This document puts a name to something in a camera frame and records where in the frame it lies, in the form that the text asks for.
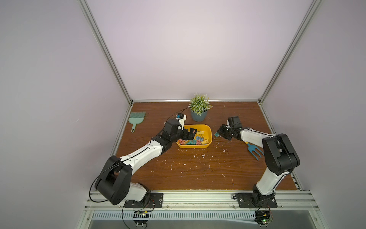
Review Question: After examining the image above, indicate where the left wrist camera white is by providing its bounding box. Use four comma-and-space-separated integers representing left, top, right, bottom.
176, 113, 186, 130

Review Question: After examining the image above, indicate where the green hand brush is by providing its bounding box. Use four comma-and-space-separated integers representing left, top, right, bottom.
128, 112, 146, 133

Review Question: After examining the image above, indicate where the left controller board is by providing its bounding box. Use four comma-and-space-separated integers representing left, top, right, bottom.
132, 211, 150, 229

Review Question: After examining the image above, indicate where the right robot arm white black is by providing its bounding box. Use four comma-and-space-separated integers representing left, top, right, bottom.
217, 116, 300, 205

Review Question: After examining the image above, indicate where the controller board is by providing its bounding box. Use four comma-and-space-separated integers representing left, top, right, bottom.
254, 211, 273, 226
132, 211, 150, 229

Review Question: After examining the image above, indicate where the potted plant blue-grey pot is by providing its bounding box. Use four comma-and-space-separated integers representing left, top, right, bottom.
189, 94, 213, 122

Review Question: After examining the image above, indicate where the right controller board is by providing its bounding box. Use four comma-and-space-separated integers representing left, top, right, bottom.
254, 211, 273, 226

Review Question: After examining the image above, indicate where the blue garden fork yellow handle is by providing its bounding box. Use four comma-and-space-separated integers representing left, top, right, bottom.
245, 142, 264, 160

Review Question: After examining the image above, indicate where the aluminium front rail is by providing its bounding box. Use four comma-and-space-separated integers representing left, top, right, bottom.
84, 190, 319, 212

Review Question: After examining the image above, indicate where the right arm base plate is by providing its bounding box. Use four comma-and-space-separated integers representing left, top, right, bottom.
232, 192, 278, 209

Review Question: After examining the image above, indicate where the yellow plastic storage box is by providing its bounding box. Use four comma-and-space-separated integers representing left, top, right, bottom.
176, 124, 213, 149

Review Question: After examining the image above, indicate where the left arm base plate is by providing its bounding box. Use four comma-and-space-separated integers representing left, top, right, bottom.
124, 192, 164, 209

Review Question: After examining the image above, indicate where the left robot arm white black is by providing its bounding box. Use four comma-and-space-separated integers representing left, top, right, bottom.
93, 113, 196, 207

